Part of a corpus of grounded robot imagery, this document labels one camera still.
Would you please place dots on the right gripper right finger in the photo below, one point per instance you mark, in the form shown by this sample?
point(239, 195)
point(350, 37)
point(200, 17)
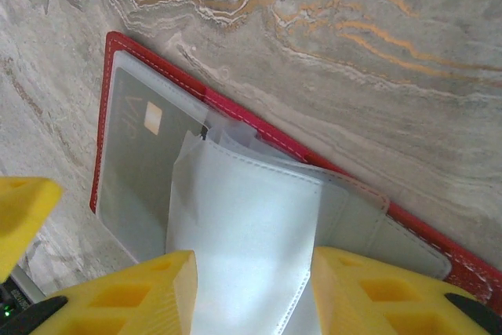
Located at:
point(392, 303)

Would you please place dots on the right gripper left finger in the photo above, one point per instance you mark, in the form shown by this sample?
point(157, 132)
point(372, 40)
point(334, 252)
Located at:
point(129, 303)

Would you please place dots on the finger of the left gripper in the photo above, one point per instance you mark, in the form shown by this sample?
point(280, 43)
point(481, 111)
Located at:
point(23, 217)

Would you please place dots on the black credit card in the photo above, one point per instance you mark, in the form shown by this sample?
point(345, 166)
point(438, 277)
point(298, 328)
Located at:
point(133, 162)

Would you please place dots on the red leather card holder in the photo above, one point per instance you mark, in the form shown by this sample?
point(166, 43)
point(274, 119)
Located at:
point(274, 213)

